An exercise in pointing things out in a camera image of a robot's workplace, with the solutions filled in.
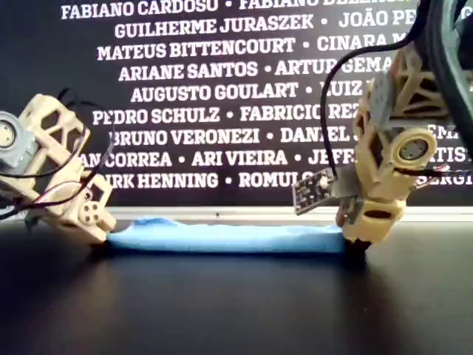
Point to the grey right camera bracket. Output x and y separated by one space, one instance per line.
345 188

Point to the right gripper tan lattice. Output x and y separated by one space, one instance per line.
377 166

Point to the light blue microfibre cloth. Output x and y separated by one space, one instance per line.
221 238

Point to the aluminium table frame rail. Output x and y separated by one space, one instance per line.
221 213

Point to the left gripper tan lattice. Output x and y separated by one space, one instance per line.
70 207

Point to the black banner with white names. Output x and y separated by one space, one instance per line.
55 55

